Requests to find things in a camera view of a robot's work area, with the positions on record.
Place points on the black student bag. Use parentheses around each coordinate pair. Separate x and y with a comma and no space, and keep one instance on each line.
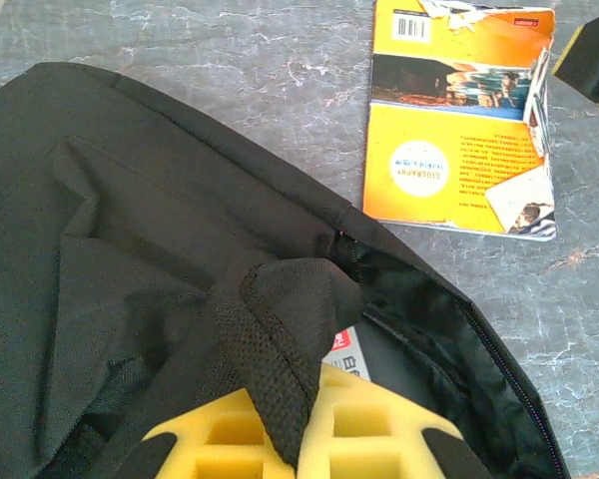
(130,224)

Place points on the orange geography book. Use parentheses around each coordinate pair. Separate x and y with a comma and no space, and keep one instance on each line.
(429,199)

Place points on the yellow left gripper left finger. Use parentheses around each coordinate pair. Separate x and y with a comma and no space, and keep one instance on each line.
(219,444)

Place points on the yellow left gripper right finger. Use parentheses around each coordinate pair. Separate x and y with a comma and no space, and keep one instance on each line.
(379,434)

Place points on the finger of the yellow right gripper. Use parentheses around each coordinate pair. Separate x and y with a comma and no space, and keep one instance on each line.
(594,65)

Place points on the grey pen box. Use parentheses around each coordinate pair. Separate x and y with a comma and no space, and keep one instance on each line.
(352,359)

